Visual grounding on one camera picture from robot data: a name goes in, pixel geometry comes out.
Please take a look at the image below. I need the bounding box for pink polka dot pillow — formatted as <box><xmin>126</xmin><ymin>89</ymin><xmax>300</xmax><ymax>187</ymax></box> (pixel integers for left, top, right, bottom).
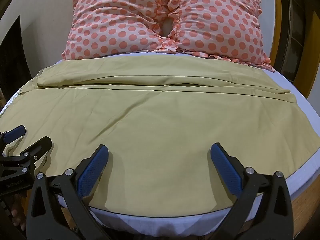
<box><xmin>160</xmin><ymin>0</ymin><xmax>275</xmax><ymax>73</ymax></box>
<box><xmin>61</xmin><ymin>0</ymin><xmax>176</xmax><ymax>61</ymax></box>

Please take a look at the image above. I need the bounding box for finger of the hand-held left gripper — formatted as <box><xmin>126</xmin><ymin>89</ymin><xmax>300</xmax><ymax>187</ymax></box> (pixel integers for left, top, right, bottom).
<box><xmin>7</xmin><ymin>136</ymin><xmax>53</xmax><ymax>173</ymax></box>
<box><xmin>0</xmin><ymin>125</ymin><xmax>27</xmax><ymax>146</ymax></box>

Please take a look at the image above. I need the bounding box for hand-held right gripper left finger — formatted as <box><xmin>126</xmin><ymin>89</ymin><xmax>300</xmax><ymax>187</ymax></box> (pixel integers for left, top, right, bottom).
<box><xmin>26</xmin><ymin>144</ymin><xmax>109</xmax><ymax>240</ymax></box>

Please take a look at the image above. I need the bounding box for person's left hand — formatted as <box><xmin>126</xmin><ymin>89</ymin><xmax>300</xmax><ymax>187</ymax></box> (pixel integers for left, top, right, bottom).
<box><xmin>9</xmin><ymin>191</ymin><xmax>27</xmax><ymax>230</ymax></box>

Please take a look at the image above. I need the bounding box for dark wooden panel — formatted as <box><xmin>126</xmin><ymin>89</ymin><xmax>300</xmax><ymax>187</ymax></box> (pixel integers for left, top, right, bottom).
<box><xmin>0</xmin><ymin>15</ymin><xmax>33</xmax><ymax>85</ymax></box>

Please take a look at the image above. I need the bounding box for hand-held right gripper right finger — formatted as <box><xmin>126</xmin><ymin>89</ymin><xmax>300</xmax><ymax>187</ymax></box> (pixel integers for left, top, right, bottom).
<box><xmin>210</xmin><ymin>142</ymin><xmax>293</xmax><ymax>240</ymax></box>

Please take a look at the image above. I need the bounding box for yellow wooden headboard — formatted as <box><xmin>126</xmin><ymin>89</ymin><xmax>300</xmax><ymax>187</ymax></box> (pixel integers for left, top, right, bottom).
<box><xmin>227</xmin><ymin>0</ymin><xmax>320</xmax><ymax>98</ymax></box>

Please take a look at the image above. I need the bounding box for bed with white sheet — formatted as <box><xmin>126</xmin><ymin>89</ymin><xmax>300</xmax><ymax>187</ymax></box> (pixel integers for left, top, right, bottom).
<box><xmin>0</xmin><ymin>51</ymin><xmax>320</xmax><ymax>239</ymax></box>

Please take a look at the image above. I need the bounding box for yellow-green bed sheet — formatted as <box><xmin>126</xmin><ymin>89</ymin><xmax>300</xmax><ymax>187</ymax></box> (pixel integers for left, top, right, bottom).
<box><xmin>0</xmin><ymin>54</ymin><xmax>320</xmax><ymax>215</ymax></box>

